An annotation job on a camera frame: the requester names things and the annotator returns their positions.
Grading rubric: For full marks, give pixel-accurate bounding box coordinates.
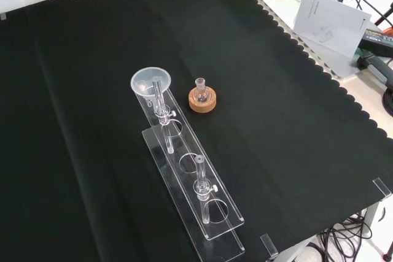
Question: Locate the clear acrylic funnel stand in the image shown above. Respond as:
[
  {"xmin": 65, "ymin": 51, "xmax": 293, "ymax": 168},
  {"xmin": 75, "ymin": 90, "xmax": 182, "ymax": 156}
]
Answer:
[{"xmin": 134, "ymin": 75, "xmax": 246, "ymax": 262}]

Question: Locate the black cable bundle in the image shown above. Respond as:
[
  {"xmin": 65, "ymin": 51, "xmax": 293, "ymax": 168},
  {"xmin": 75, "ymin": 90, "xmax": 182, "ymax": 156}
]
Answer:
[{"xmin": 306, "ymin": 211, "xmax": 374, "ymax": 262}]

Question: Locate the black tripod leg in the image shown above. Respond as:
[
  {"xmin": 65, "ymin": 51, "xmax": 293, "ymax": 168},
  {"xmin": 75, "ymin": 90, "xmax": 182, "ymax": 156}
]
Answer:
[{"xmin": 373, "ymin": 0, "xmax": 393, "ymax": 26}]

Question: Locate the clear plastic funnel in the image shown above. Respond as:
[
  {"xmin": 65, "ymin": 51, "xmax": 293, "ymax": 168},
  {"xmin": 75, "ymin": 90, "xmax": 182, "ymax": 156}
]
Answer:
[{"xmin": 130, "ymin": 66, "xmax": 172, "ymax": 108}]

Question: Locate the black coiled cable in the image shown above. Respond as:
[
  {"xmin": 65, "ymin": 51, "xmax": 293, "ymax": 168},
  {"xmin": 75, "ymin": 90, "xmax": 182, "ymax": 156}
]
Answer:
[{"xmin": 381, "ymin": 86, "xmax": 393, "ymax": 119}]

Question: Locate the small round-bottom glass flask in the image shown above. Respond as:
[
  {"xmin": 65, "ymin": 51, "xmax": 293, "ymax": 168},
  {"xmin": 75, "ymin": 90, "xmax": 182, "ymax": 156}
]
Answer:
[{"xmin": 194, "ymin": 77, "xmax": 211, "ymax": 104}]

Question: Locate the black grey tool handle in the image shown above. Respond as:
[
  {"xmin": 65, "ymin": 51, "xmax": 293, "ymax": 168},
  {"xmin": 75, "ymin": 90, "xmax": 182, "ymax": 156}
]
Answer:
[{"xmin": 356, "ymin": 52, "xmax": 393, "ymax": 91}]

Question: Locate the white printed booklet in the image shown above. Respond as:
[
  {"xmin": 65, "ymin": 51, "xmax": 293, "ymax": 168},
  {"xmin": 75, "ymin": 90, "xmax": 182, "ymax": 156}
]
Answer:
[{"xmin": 293, "ymin": 0, "xmax": 372, "ymax": 59}]

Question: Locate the cork ring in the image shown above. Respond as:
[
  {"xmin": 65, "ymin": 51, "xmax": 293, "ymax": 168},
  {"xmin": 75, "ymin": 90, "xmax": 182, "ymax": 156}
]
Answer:
[{"xmin": 188, "ymin": 87, "xmax": 219, "ymax": 113}]

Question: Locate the black bench cloth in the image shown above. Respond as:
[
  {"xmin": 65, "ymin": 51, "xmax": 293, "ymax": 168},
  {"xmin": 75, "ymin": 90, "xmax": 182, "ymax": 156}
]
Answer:
[{"xmin": 0, "ymin": 0, "xmax": 393, "ymax": 262}]

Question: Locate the clear cloth clip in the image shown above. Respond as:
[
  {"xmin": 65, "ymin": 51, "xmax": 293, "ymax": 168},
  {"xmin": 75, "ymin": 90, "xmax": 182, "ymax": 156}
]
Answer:
[
  {"xmin": 372, "ymin": 177, "xmax": 393, "ymax": 202},
  {"xmin": 260, "ymin": 233, "xmax": 279, "ymax": 261}
]

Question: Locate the black power adapter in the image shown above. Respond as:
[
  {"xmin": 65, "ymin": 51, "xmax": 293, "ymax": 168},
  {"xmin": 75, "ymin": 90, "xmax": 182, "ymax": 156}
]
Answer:
[{"xmin": 359, "ymin": 28, "xmax": 393, "ymax": 58}]

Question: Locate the grey bench leg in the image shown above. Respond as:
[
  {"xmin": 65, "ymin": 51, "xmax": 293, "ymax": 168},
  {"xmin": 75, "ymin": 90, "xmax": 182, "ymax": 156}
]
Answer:
[{"xmin": 364, "ymin": 199, "xmax": 383, "ymax": 243}]

